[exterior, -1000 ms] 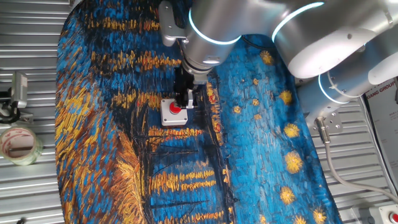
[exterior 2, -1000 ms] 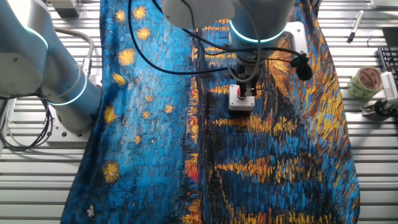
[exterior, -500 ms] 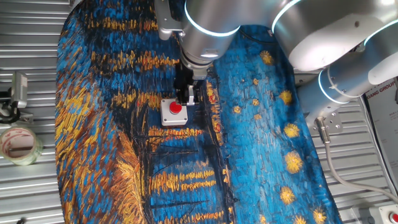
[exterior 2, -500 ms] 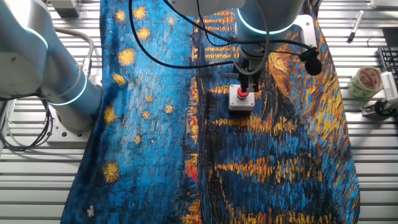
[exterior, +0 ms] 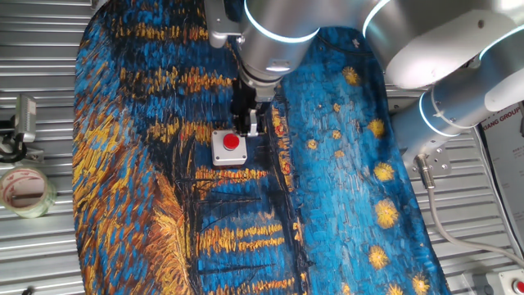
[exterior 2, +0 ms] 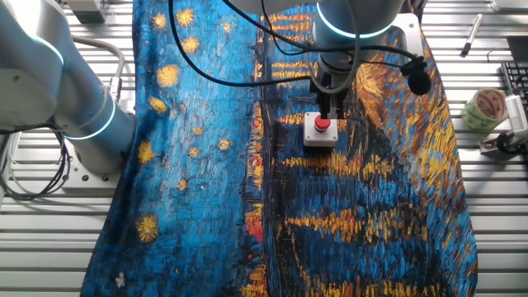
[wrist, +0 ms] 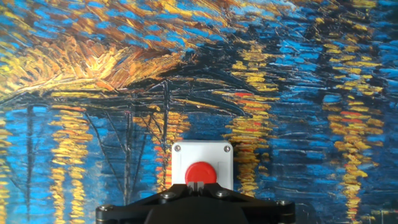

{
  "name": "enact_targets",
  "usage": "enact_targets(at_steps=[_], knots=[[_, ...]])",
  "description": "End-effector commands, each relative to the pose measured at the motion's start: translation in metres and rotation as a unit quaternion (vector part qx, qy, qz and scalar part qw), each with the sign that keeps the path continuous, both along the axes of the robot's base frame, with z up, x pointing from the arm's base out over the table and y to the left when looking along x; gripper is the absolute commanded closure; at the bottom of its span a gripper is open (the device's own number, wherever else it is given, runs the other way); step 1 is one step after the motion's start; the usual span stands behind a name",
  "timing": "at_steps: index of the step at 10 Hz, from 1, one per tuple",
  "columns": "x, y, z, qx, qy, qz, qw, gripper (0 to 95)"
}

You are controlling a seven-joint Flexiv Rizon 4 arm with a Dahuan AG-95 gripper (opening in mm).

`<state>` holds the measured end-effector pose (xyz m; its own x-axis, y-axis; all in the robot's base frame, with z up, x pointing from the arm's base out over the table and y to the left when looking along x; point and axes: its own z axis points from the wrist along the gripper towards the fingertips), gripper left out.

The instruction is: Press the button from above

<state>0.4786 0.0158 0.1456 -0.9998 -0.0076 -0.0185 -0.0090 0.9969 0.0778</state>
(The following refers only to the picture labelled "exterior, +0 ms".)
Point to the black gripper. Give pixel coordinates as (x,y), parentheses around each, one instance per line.
(245,96)

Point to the white box with red button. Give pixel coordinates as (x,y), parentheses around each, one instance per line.
(229,149)

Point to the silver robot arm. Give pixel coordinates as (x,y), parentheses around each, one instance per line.
(430,41)

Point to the starry night painting cloth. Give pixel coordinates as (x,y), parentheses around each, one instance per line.
(163,205)

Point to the clear tape roll red print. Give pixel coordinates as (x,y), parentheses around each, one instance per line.
(26,192)

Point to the white printed paper sign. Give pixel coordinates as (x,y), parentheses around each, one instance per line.
(505,155)

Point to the grey emergency stop box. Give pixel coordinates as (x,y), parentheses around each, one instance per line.
(512,282)

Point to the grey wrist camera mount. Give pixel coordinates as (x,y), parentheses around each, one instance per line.
(219,22)

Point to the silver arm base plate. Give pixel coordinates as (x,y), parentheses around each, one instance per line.
(440,160)

